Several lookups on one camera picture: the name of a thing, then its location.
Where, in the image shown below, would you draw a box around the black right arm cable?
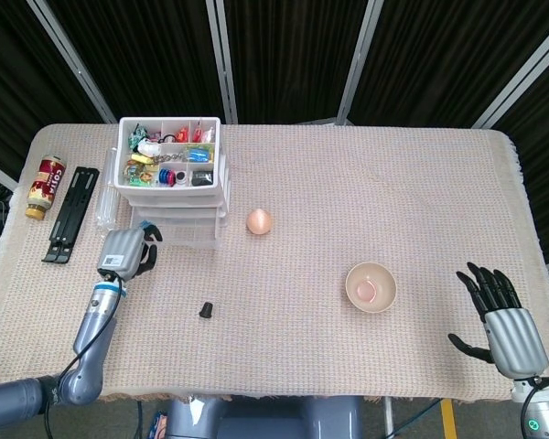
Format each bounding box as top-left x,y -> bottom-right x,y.
520,377 -> 549,439

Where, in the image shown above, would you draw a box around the red white packet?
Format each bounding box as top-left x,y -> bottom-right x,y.
191,121 -> 214,145

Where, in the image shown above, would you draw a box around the colourful candy wrappers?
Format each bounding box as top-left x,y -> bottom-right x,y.
121,162 -> 159,187

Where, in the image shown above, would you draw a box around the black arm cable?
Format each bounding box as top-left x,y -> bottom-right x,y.
43,273 -> 127,439
520,377 -> 549,439

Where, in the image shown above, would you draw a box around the metal table leg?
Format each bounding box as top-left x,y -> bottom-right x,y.
382,395 -> 395,435

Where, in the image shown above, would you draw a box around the beige woven tablecloth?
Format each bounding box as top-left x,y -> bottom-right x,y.
0,122 -> 549,403

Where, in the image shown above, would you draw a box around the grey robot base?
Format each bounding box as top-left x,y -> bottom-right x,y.
164,395 -> 362,439

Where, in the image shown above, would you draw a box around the blue green packet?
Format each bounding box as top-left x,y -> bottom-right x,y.
182,144 -> 215,164

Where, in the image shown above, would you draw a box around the blue cable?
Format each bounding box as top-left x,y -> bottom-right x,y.
391,396 -> 443,434

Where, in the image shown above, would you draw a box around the black folding stand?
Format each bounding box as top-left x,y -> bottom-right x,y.
41,166 -> 101,264

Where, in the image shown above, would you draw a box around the beige bowl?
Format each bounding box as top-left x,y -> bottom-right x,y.
345,261 -> 398,314

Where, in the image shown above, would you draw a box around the peach ball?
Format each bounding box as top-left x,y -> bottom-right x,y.
245,208 -> 275,236

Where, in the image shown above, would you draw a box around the metal keychain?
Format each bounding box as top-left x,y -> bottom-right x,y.
151,152 -> 187,166

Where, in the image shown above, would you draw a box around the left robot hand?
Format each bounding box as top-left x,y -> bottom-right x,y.
96,219 -> 165,282

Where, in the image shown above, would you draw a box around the clear plastic tube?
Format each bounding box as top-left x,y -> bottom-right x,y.
94,148 -> 120,232

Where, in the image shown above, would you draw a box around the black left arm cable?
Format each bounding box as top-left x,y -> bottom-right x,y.
43,273 -> 127,439

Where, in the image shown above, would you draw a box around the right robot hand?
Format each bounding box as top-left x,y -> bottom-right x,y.
447,261 -> 549,380

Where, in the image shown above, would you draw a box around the green candy pack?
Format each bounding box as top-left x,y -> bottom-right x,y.
126,123 -> 148,148

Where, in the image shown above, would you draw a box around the Costa coffee bottle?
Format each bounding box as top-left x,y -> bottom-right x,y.
25,155 -> 69,222

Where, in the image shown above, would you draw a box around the white plastic drawer organizer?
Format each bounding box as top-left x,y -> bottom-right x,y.
113,116 -> 232,230

